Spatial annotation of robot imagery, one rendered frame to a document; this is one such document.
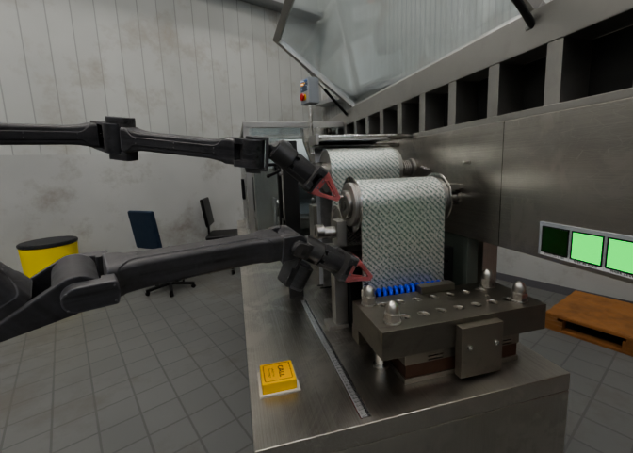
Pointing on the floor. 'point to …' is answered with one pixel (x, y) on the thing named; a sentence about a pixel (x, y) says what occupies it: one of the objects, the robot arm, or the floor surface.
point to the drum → (44, 252)
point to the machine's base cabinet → (487, 431)
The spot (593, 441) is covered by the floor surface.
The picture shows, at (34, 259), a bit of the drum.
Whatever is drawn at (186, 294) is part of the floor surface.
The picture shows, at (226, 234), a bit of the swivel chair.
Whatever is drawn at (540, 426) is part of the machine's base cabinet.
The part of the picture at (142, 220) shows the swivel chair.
